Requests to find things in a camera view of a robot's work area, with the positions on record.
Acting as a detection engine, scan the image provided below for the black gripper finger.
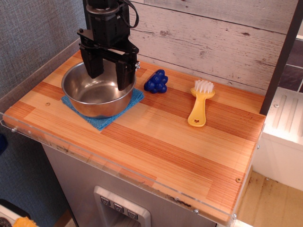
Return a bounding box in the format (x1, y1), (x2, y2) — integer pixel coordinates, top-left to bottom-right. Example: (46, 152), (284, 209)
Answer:
(116, 61), (135, 91)
(80, 46), (104, 79)

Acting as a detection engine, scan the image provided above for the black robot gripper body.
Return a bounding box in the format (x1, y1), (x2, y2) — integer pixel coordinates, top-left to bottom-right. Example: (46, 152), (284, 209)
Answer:
(77, 4), (139, 69)

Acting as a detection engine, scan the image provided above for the blue plastic grape bunch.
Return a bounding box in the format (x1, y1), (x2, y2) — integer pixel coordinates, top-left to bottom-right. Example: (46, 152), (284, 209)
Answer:
(144, 69), (168, 94)

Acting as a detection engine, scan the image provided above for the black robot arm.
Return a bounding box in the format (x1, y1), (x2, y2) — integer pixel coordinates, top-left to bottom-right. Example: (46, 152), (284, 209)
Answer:
(77, 0), (139, 90)

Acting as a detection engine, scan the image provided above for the stainless steel bowl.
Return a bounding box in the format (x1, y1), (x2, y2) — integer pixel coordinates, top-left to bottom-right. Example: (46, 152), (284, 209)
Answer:
(62, 60), (136, 119)

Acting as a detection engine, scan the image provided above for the blue folded cloth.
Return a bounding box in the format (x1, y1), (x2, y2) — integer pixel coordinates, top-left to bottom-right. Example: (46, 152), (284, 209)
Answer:
(61, 88), (144, 131)

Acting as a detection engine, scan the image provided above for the yellow scrub brush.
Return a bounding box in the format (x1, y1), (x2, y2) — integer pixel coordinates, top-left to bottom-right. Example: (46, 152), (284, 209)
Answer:
(187, 80), (215, 127)

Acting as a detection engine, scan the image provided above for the clear acrylic table guard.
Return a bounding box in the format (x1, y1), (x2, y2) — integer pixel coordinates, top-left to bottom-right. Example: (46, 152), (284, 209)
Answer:
(3, 106), (265, 226)

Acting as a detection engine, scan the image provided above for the grey toy fridge cabinet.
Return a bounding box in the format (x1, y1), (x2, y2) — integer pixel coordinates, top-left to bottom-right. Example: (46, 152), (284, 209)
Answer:
(43, 145), (216, 227)

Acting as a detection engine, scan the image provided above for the silver ice dispenser panel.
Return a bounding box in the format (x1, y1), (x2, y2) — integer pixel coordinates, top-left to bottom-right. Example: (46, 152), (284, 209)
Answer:
(94, 185), (152, 227)

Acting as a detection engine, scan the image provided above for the white toy sink unit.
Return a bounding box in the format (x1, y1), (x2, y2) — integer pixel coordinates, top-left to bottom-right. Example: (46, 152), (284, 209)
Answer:
(252, 87), (303, 190)

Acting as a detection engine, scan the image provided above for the yellow object bottom left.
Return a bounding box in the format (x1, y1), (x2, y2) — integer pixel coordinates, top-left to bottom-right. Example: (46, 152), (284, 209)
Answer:
(13, 217), (37, 227)

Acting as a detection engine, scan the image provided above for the dark vertical post left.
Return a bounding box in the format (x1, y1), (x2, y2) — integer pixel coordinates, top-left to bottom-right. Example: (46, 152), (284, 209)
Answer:
(82, 0), (90, 30)

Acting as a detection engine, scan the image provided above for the dark vertical post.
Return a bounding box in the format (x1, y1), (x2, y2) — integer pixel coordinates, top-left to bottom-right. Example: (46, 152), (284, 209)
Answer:
(82, 0), (90, 30)
(259, 0), (303, 115)

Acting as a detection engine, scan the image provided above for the dark vertical post right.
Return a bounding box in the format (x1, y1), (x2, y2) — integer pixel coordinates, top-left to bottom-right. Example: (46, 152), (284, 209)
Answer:
(259, 0), (303, 115)

